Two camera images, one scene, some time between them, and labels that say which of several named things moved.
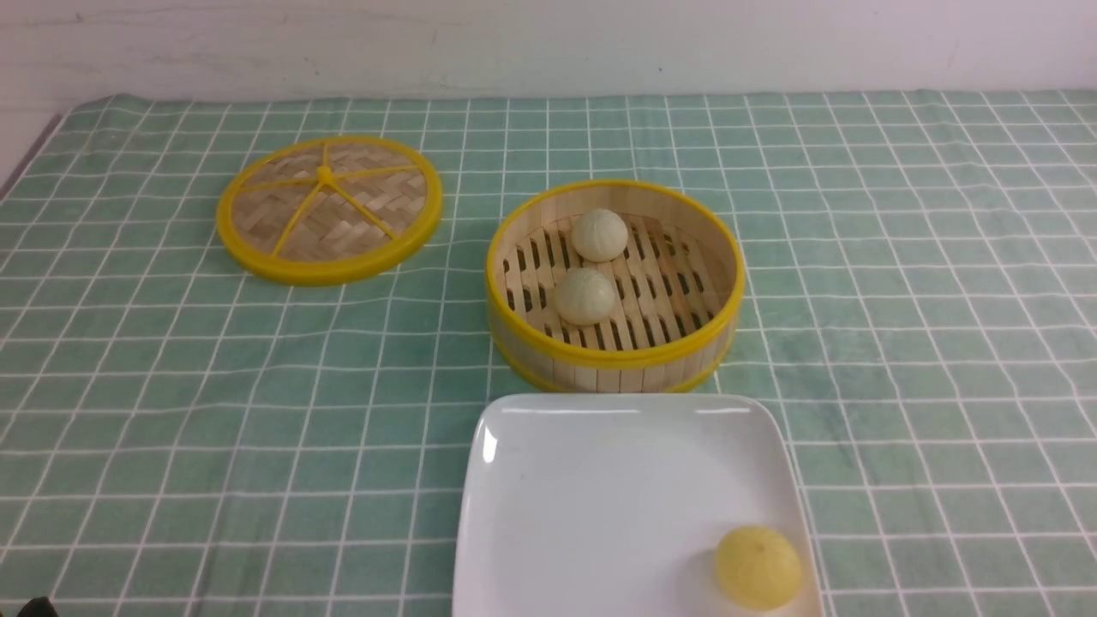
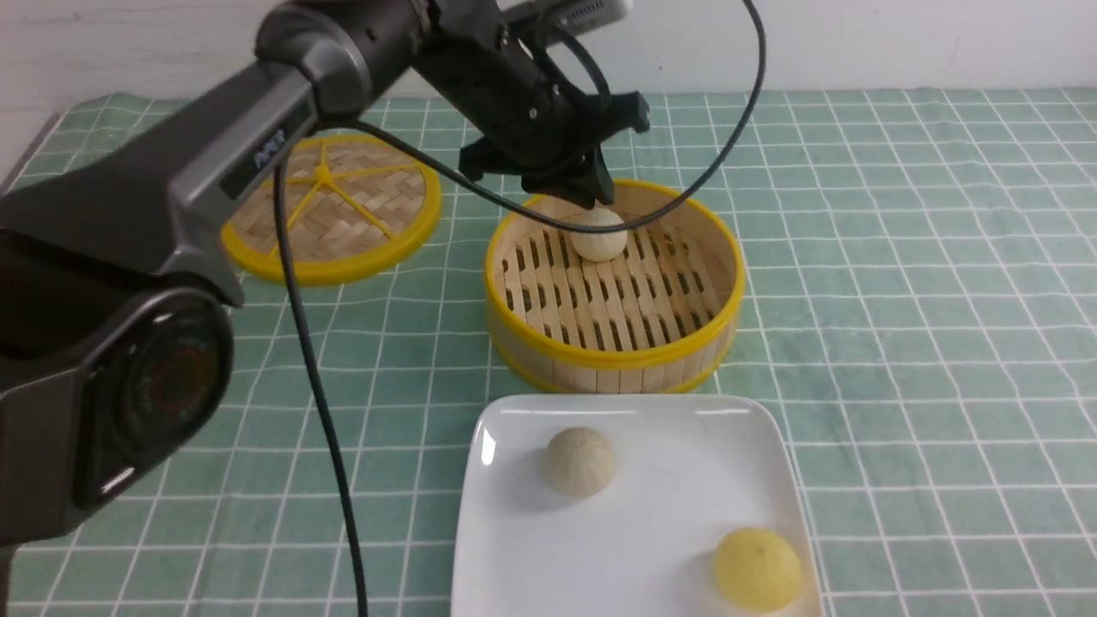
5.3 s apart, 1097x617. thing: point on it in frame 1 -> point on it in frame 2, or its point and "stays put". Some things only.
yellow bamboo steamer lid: [330, 211] stays put
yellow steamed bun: [757, 567] stays put
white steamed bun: [599, 236] stays put
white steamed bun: [584, 296] -> [580, 461]
